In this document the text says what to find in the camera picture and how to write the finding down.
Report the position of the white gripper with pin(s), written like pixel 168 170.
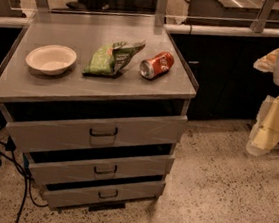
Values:
pixel 265 134

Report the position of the grey top drawer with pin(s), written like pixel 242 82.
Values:
pixel 94 133

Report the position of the grey drawer cabinet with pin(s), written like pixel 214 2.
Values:
pixel 28 95

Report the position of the grey middle drawer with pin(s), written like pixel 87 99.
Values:
pixel 91 170

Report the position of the red soda can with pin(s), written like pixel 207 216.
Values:
pixel 157 65

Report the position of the green chip bag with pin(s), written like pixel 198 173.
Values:
pixel 109 59

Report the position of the white paper bowl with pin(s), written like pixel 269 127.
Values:
pixel 51 59

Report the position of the white horizontal rail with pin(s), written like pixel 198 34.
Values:
pixel 18 22

